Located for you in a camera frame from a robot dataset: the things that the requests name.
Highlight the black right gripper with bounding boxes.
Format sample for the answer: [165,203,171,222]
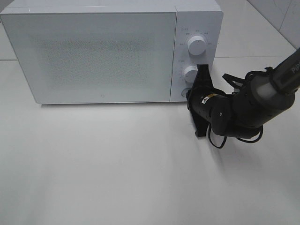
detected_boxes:
[187,64,226,137]

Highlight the white timer knob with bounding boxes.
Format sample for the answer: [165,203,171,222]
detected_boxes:
[183,66,198,83]

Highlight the round white door button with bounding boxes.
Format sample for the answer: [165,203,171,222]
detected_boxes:
[181,88,191,98]

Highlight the white microwave door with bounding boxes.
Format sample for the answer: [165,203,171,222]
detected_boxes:
[1,12,176,104]

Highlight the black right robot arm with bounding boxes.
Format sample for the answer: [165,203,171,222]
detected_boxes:
[186,50,300,139]

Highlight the upper white power knob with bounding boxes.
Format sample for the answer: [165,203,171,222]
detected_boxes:
[187,34,207,56]

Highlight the white microwave oven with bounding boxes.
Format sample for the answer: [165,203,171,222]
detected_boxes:
[0,0,223,103]

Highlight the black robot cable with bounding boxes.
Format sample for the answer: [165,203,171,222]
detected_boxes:
[206,67,275,150]

